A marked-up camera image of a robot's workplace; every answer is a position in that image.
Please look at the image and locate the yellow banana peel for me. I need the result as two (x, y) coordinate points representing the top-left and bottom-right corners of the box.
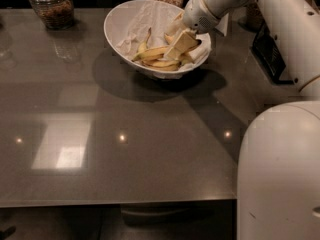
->
(131, 30), (201, 71)

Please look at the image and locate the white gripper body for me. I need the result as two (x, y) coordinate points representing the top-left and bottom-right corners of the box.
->
(181, 0), (217, 34)

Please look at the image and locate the white paper napkin in bowl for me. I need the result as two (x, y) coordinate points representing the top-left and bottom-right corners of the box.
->
(115, 0), (212, 74)

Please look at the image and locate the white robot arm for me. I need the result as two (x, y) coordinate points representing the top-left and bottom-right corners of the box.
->
(182, 0), (320, 240)

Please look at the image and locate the white tilted bowl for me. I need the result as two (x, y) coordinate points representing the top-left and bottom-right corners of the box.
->
(103, 0), (213, 80)

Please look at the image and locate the chair under table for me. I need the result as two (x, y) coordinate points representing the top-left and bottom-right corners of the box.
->
(120, 203), (195, 226)

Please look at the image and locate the glass jar with cereal right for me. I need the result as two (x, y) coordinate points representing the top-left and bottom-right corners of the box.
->
(246, 3), (263, 31)

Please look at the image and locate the glass jar with granola left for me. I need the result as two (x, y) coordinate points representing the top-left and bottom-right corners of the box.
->
(29, 0), (74, 30)

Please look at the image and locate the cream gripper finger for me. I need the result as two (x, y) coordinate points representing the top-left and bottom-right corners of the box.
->
(164, 28), (199, 60)
(165, 13), (184, 36)

